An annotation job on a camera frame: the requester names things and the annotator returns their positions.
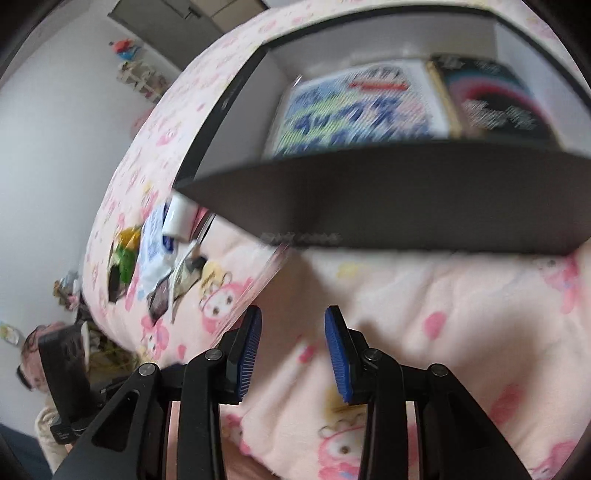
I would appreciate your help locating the dark clear packet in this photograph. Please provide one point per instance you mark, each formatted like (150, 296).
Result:
(188, 277)

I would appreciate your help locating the black snack packet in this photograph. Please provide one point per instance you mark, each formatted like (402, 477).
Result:
(498, 101)

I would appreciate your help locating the grey door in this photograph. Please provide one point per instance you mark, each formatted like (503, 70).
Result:
(161, 18)

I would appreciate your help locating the white tube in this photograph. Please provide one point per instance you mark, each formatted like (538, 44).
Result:
(178, 218)

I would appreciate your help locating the black storage box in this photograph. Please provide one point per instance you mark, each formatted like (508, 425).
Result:
(392, 207)

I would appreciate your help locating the pink printed blanket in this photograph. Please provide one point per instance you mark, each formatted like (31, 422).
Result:
(461, 314)

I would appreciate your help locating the small toys on floor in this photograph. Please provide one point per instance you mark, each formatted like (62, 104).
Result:
(66, 288)

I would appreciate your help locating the blue and white snack packet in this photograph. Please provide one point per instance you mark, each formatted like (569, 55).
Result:
(355, 110)

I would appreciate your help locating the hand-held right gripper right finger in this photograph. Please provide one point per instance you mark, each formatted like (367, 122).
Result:
(337, 357)

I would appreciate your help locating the white wall shelf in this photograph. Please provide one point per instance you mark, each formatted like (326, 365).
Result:
(141, 76)

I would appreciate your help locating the red and blue toy figure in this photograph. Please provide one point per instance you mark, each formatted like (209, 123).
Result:
(123, 48)

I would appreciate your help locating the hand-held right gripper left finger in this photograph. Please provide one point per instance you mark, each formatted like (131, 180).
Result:
(245, 357)

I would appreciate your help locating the green and yellow packet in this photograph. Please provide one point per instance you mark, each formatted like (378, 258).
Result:
(125, 251)

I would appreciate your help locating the pink and black bag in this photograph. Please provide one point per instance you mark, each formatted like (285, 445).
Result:
(31, 360)

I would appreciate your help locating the blue and white pouch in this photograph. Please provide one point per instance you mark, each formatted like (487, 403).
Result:
(154, 251)

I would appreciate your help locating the small black packet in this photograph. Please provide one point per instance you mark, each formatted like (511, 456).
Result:
(160, 302)

